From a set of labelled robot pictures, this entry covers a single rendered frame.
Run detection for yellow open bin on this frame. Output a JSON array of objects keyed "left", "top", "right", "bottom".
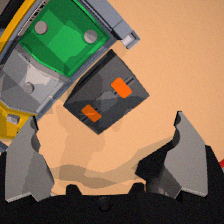
[{"left": 0, "top": 101, "right": 36, "bottom": 139}]

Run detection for orange curved bar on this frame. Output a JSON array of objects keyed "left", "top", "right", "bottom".
[{"left": 0, "top": 0, "right": 37, "bottom": 55}]

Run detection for green bin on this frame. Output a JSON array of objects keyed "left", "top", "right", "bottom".
[{"left": 18, "top": 0, "right": 110, "bottom": 78}]

